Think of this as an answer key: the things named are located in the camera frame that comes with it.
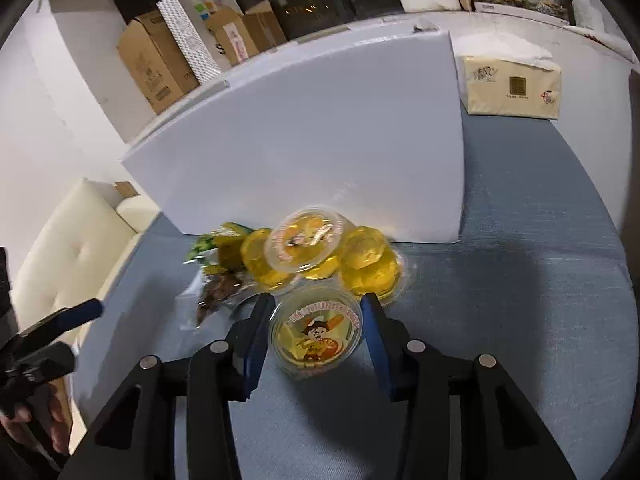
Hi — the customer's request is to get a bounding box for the cream leather sofa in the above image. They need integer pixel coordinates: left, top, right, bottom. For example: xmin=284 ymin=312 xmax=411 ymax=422
xmin=11 ymin=179 xmax=160 ymax=330

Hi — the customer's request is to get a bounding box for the tissue pack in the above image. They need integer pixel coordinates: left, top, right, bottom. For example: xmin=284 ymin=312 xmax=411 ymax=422
xmin=451 ymin=32 xmax=562 ymax=120

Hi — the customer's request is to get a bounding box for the white cardboard storage box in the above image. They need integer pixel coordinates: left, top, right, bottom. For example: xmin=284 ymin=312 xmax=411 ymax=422
xmin=122 ymin=15 xmax=464 ymax=243

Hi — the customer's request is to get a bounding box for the dark jerky snack packet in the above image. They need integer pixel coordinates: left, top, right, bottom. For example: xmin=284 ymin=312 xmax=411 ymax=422
xmin=175 ymin=269 xmax=257 ymax=330

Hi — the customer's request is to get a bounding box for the small open cardboard box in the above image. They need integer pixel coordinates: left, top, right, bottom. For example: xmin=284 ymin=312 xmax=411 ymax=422
xmin=205 ymin=0 xmax=288 ymax=65

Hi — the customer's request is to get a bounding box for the large brown cardboard box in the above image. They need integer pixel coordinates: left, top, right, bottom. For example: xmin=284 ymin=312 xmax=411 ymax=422
xmin=117 ymin=10 xmax=200 ymax=114

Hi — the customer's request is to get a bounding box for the small green candy packet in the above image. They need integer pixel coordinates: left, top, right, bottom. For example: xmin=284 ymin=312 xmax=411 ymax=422
xmin=184 ymin=221 xmax=253 ymax=263

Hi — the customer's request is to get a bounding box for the yellow jelly cup with lid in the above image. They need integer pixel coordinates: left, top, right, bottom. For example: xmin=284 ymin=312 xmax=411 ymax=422
xmin=264 ymin=207 xmax=355 ymax=281

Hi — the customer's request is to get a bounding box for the pale yellow jelly cup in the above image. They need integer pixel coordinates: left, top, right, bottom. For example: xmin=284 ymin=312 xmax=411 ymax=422
xmin=240 ymin=229 xmax=290 ymax=288

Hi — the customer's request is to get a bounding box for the person left hand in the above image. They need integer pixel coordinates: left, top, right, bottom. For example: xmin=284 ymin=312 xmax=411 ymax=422
xmin=0 ymin=383 xmax=68 ymax=456

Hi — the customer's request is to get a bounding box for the white dotted paper bag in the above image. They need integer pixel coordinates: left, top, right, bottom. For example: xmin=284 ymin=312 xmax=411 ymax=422
xmin=156 ymin=0 xmax=243 ymax=84

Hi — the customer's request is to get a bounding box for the yellow jelly cup cartoon lid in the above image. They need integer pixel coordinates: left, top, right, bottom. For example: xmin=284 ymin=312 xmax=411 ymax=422
xmin=269 ymin=285 xmax=363 ymax=378

